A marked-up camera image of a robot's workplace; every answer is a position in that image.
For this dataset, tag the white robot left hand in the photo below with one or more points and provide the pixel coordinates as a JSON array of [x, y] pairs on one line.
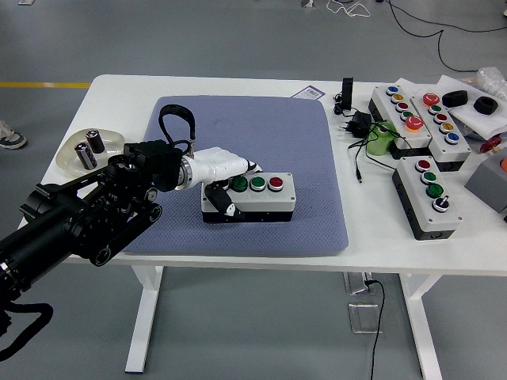
[[219, 164]]

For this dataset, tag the grey four-button control box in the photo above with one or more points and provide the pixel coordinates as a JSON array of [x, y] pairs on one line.
[[273, 202]]

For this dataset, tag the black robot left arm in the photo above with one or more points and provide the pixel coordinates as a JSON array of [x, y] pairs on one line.
[[59, 225]]

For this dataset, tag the grey four-button box with selector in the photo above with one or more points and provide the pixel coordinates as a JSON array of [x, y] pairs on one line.
[[431, 213]]

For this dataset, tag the loose red mushroom button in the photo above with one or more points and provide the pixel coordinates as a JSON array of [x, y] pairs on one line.
[[489, 146]]

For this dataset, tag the grey box with orange button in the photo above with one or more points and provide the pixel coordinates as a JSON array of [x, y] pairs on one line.
[[489, 182]]

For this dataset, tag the blue-grey textured mat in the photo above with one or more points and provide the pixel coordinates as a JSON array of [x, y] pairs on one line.
[[269, 138]]

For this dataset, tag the purple-bordered label card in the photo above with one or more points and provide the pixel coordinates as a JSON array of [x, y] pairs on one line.
[[309, 92]]

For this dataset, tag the black cylindrical capacitor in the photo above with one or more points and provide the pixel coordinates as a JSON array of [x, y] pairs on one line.
[[86, 158], [96, 142]]

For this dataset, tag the black upright small device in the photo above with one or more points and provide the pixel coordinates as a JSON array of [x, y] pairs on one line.
[[347, 93]]

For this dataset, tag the black power adapter plug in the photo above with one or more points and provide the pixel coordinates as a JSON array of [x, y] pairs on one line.
[[360, 122]]

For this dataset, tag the translucent shallow dish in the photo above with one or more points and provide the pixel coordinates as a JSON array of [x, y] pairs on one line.
[[67, 152]]

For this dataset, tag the green plastic holder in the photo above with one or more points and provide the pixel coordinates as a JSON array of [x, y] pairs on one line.
[[378, 144]]

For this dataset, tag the white table leg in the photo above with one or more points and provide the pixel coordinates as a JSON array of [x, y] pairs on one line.
[[144, 316], [421, 316]]

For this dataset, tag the metal floor socket plate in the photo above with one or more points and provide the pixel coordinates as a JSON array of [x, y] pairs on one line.
[[362, 318], [356, 283]]

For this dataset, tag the white floor stand base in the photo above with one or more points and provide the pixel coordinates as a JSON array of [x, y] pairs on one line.
[[308, 3]]

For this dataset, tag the person's shoe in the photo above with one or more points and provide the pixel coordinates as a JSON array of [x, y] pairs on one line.
[[10, 136]]

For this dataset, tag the clear crumpled plastic bag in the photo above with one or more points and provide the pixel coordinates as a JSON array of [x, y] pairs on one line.
[[493, 81]]

